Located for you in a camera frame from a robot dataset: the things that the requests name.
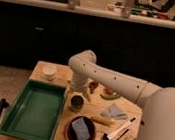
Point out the green plastic tray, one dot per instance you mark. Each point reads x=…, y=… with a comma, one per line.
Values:
x=35, y=113

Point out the brown toy food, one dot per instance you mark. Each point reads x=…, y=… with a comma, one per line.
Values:
x=93, y=86

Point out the yellow banana toy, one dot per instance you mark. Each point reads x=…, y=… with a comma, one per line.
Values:
x=103, y=120

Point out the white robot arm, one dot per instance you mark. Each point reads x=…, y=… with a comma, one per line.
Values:
x=158, y=104

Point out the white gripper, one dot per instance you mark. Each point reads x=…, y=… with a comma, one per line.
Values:
x=78, y=87

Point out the red tomato toy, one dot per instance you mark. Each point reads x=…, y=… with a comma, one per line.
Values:
x=108, y=91

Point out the blue sponge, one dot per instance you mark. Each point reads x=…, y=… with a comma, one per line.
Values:
x=79, y=129

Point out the dark red bowl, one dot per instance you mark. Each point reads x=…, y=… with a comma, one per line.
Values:
x=89, y=123

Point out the blue grey cloth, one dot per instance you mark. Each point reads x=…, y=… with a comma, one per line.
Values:
x=115, y=112

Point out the white cup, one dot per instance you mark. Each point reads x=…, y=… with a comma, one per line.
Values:
x=49, y=71

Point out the dark green cup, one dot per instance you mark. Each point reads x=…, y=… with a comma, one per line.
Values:
x=76, y=103

